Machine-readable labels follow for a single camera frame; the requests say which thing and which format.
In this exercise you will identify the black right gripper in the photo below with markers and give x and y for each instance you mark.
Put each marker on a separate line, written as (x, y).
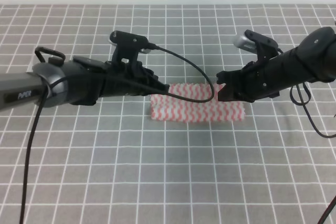
(256, 80)

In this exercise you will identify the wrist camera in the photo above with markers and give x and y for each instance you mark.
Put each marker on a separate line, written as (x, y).
(128, 46)
(255, 43)

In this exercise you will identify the grey checked tablecloth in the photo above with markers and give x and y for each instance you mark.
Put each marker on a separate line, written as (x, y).
(111, 163)

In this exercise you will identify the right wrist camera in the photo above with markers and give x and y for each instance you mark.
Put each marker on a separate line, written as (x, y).
(255, 43)

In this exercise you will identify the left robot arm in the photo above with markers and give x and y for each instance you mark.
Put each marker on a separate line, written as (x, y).
(81, 81)

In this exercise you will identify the pink wavy striped towel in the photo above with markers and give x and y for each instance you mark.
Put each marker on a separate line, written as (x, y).
(166, 108)

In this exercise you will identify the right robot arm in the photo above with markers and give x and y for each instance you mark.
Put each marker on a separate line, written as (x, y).
(312, 61)

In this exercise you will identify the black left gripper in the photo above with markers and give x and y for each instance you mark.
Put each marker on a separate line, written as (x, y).
(124, 79)

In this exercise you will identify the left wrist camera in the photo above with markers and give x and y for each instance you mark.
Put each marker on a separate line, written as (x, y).
(128, 46)

